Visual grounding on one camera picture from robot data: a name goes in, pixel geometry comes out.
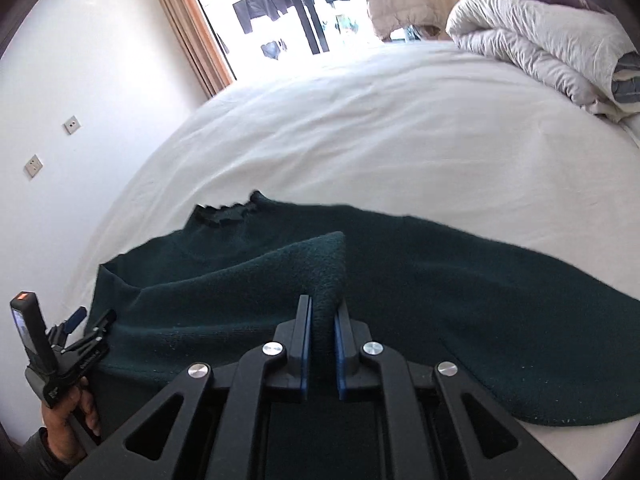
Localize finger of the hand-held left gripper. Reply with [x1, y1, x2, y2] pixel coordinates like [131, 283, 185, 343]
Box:
[82, 309, 119, 347]
[47, 307, 89, 343]

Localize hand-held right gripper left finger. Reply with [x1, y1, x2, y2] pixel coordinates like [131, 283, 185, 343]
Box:
[62, 294, 314, 480]

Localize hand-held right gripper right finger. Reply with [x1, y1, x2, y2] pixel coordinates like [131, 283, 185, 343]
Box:
[333, 305, 577, 480]

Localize dark green knit sweater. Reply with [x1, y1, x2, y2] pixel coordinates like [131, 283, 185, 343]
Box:
[82, 190, 640, 480]

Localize person's left forearm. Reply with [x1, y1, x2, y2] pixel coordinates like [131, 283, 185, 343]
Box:
[14, 426, 73, 480]

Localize person's left hand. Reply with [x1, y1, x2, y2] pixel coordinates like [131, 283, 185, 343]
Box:
[40, 376, 103, 463]

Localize white bed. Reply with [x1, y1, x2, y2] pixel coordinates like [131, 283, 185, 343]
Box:
[95, 40, 640, 480]

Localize small hanging dark garment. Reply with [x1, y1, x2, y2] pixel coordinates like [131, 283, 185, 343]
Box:
[260, 39, 289, 61]

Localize black framed window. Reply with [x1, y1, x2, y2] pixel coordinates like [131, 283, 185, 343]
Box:
[189, 0, 426, 81]

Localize tan pleated curtain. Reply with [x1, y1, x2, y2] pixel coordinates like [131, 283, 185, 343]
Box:
[145, 0, 237, 99]

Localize hanging dark pants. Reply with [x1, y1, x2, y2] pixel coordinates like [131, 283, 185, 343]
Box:
[232, 0, 297, 36]

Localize beige puffer jacket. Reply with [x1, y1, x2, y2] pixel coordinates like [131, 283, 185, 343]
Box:
[362, 0, 443, 43]

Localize white rolled duvet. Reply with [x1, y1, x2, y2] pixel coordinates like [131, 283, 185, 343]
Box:
[445, 0, 640, 122]

